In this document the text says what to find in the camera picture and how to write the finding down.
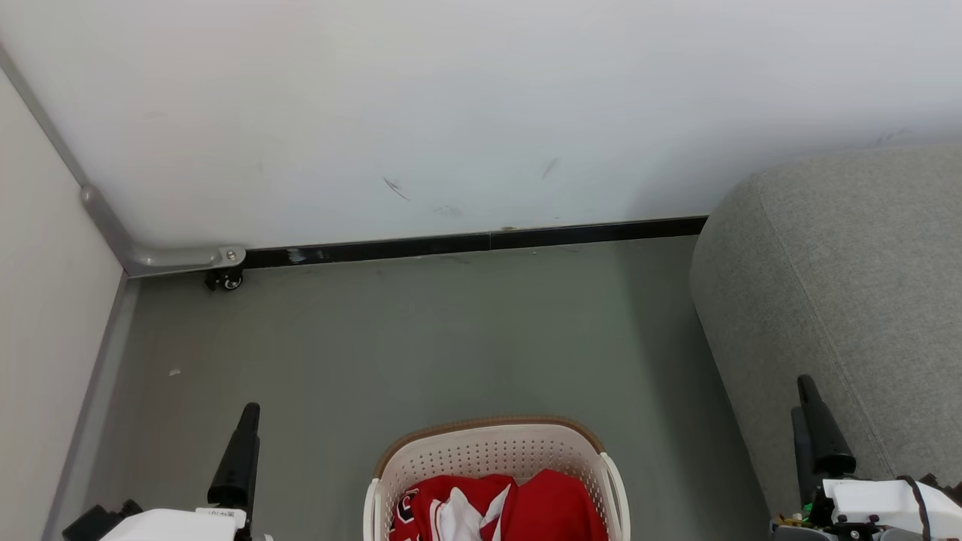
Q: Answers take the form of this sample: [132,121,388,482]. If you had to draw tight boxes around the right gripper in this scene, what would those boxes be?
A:
[770,374,962,541]

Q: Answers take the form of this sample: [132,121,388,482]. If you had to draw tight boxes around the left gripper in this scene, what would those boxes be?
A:
[62,403,261,541]

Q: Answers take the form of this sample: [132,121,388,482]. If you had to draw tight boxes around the red white jersey with emblem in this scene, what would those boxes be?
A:
[389,473,519,541]

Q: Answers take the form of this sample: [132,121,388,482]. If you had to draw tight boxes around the plain red garment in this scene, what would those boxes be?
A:
[500,470,610,541]

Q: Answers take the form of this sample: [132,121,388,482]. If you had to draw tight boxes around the grey fabric sofa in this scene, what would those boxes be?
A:
[689,144,962,519]

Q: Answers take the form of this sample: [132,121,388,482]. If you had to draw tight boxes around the grey floor trim strip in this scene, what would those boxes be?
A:
[41,274,140,541]

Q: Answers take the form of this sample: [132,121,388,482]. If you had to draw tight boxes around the cream laundry basket brown rim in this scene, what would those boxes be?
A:
[363,416,631,541]

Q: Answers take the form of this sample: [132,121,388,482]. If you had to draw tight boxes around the black baseboard strip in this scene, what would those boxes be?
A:
[244,216,709,270]

